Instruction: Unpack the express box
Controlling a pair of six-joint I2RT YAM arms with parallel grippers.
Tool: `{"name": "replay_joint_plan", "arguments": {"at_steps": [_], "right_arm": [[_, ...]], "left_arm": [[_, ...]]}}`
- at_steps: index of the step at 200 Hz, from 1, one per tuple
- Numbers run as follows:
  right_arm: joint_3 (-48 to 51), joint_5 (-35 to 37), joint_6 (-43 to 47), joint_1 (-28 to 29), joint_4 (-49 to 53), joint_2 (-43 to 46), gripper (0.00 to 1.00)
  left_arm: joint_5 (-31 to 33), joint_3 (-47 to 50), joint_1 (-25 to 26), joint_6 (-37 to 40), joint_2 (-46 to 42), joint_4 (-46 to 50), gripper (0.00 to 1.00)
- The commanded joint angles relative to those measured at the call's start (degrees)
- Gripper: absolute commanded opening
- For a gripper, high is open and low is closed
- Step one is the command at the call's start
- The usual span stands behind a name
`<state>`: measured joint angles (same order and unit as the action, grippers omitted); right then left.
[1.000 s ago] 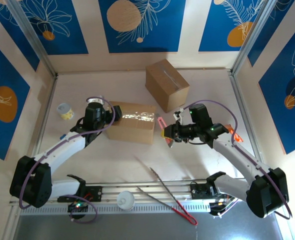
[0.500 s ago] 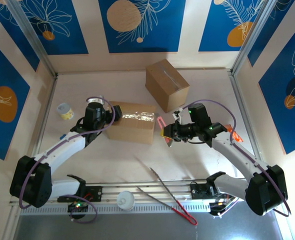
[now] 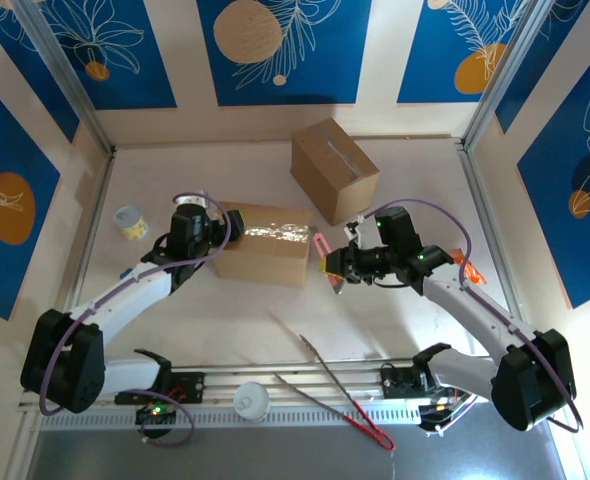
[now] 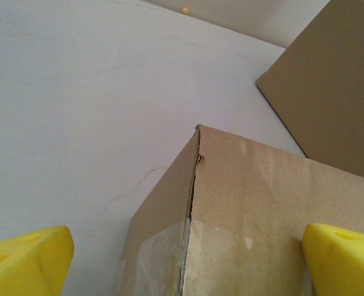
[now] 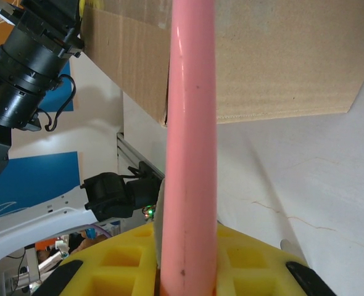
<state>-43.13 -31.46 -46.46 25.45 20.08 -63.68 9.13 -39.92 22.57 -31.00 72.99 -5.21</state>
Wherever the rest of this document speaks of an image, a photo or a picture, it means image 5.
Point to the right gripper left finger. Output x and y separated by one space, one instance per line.
120 262

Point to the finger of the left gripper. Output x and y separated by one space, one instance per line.
91 6

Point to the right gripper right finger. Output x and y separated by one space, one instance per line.
250 265

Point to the pink utility knife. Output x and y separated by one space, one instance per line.
191 138

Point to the brown taped cardboard box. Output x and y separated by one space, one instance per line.
277 61

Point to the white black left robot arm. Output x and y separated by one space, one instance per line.
31 222

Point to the aluminium side rail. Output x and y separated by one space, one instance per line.
138 157

